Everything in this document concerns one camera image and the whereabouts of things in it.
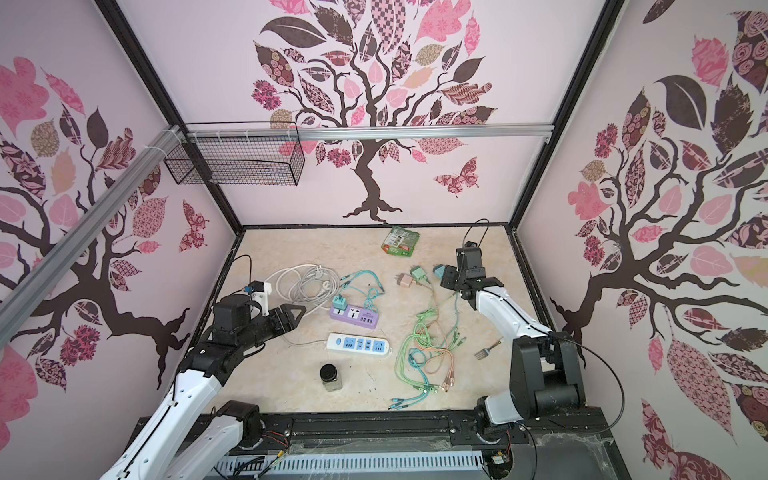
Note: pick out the white slotted cable duct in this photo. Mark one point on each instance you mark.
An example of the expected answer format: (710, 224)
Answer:
(391, 465)

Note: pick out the white blue power strip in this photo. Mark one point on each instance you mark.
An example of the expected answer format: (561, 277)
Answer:
(363, 345)

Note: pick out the light green charger plug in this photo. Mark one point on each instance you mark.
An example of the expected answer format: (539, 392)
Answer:
(419, 274)

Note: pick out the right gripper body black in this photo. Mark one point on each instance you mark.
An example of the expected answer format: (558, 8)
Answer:
(461, 282)

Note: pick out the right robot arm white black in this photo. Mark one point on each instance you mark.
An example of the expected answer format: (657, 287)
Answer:
(545, 376)

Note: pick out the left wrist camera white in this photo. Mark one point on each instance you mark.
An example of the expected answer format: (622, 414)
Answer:
(259, 292)

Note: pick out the aluminium rail bar left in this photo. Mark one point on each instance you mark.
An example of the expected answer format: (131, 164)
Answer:
(23, 300)

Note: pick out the black wire mesh basket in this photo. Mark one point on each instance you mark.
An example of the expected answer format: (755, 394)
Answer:
(261, 153)

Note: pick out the purple power strip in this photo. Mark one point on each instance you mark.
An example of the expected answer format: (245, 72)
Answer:
(356, 316)

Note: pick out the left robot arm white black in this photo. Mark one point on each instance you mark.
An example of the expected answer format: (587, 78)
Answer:
(241, 327)

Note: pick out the teal green charger plug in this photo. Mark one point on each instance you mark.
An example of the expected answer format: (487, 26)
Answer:
(439, 270)

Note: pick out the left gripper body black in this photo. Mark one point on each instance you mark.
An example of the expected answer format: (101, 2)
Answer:
(265, 328)

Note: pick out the green snack packet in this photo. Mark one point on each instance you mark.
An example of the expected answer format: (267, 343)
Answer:
(400, 242)

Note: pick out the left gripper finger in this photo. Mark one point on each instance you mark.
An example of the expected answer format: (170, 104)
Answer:
(293, 309)
(292, 320)

